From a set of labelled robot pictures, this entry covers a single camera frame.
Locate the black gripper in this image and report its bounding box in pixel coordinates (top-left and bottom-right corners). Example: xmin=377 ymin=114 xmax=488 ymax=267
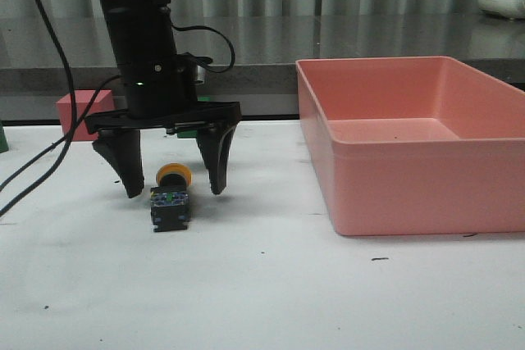
xmin=85 ymin=52 xmax=241 ymax=198

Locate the yellow push button switch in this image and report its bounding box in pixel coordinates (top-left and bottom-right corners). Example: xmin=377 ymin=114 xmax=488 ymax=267
xmin=150 ymin=163 xmax=192 ymax=233

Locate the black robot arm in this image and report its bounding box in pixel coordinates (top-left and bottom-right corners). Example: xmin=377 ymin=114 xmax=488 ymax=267
xmin=85 ymin=0 xmax=241 ymax=198

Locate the green cube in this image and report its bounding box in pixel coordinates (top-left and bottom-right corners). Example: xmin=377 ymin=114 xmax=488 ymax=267
xmin=176 ymin=96 xmax=211 ymax=139

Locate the pink cube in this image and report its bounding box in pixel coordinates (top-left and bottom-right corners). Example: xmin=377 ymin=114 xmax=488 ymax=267
xmin=56 ymin=89 xmax=116 ymax=142

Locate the green block at left edge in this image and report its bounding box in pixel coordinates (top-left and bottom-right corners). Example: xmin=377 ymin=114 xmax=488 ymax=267
xmin=0 ymin=122 xmax=9 ymax=153

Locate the pink plastic bin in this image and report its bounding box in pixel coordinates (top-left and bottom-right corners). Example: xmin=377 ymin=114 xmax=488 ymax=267
xmin=296 ymin=57 xmax=524 ymax=236

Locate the black cable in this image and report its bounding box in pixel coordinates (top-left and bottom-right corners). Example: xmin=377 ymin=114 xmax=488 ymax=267
xmin=170 ymin=24 xmax=237 ymax=75
xmin=0 ymin=0 xmax=79 ymax=218

